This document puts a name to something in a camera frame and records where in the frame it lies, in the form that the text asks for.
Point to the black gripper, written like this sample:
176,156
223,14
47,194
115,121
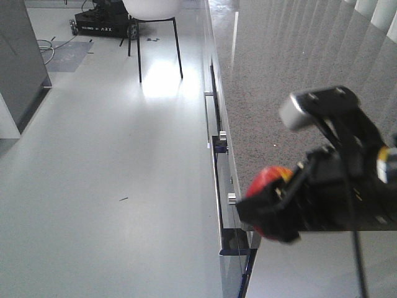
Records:
348,185

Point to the red yellow apple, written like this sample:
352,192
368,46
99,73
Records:
263,207

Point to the black wheeled robot base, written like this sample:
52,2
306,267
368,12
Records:
105,19

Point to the lower silver oven knob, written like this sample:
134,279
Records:
231,198

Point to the black glass oven front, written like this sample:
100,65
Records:
236,255

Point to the grey stone kitchen counter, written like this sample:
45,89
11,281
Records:
267,50

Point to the white chair black legs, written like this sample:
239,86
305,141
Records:
148,12

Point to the grey floor mat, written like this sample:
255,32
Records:
69,56

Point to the grey cabinet at left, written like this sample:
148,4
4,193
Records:
24,77

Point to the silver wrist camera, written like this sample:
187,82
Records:
302,108

